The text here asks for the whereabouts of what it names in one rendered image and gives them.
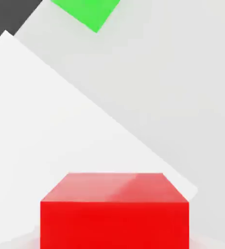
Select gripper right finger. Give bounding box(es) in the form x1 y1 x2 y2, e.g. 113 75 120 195
189 234 225 249

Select small green cube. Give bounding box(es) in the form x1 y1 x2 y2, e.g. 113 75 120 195
50 0 121 34

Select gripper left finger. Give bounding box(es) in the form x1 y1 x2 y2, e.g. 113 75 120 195
0 224 41 249

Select small red cube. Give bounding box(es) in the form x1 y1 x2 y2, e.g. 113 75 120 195
39 172 190 249

